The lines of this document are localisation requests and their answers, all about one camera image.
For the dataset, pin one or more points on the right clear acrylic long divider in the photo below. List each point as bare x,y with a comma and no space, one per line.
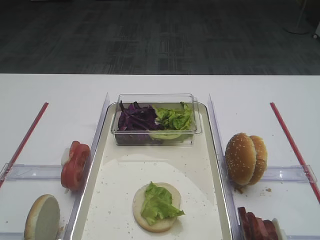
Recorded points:
234,228

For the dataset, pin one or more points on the clear acrylic long divider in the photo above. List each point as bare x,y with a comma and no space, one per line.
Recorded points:
98,130
234,228

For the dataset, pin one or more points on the white holder behind meat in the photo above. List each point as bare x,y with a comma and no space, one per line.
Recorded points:
281,235

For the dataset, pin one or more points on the lower left clear divider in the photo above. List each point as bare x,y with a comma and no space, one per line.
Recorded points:
11,236

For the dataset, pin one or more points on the white floor stand base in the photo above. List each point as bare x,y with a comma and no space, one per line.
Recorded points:
298,28

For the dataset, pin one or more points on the green lettuce leaf on bun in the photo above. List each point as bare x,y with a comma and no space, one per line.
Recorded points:
161,202

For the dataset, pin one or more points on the clear plastic salad container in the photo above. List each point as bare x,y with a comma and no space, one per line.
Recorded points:
162,137

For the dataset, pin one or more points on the bun half on left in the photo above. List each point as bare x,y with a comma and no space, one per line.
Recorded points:
43,219

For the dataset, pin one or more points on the clear acrylic cross divider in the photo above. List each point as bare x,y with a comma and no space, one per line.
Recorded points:
292,174
19,172

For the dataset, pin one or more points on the green lettuce in container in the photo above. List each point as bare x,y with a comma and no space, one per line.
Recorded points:
177,119

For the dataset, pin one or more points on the rear sesame bun top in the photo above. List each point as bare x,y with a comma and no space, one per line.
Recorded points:
261,159

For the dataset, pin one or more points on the purple shredded cabbage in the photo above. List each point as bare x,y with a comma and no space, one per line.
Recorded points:
136,118

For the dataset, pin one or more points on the white holder behind tomatoes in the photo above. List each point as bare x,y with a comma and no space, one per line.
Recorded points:
65,156

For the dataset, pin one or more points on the bottom bun on tray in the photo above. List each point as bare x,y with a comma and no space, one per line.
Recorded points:
161,226

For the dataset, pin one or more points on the left red tape strip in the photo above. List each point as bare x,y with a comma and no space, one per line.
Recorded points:
27,135

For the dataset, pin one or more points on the right red tape strip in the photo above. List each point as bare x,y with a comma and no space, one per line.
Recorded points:
292,145

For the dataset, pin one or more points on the dark red meat slices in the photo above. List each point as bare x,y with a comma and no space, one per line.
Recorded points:
254,228

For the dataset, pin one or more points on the lower right clear divider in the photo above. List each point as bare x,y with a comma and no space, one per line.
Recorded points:
303,237

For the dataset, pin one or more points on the front sesame bun top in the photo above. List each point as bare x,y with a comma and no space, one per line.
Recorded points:
240,157

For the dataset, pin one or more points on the left clear acrylic cross divider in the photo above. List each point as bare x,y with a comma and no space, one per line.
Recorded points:
19,172

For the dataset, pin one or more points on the red tape strip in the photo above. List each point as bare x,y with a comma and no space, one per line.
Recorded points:
292,145
27,135

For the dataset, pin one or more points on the sesame bun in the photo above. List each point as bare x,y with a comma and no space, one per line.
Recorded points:
261,159
240,157

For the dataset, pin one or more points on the white serving tray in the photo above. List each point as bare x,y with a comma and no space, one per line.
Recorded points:
117,172

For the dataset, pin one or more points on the right clear acrylic cross divider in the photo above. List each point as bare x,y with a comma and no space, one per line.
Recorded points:
292,174

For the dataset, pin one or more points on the left clear acrylic long divider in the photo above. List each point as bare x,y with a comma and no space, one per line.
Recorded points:
98,130

